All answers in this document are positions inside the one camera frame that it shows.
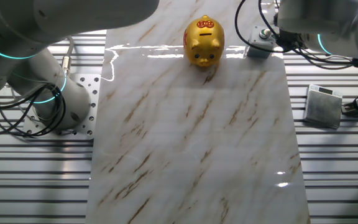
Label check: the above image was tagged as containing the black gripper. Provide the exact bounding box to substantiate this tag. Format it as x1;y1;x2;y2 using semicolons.
273;21;303;52

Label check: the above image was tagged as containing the golden piggy bank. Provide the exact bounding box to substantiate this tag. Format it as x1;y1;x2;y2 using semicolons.
183;14;226;68

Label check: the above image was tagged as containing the grey push button box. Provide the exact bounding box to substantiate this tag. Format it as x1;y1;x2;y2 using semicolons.
245;24;279;60

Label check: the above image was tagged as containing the marble pattern mat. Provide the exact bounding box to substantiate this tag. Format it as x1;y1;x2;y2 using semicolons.
85;0;311;224

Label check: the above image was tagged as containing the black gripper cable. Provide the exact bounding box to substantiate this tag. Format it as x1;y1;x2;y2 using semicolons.
234;0;358;70

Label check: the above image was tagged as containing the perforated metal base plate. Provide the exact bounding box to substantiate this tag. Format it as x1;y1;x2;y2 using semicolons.
22;73;101;141

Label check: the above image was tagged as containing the grey cable with metal plug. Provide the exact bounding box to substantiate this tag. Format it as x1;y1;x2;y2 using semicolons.
61;34;75;76

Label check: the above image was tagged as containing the black arm base cable bundle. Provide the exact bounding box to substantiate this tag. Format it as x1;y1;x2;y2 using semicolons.
0;83;67;137

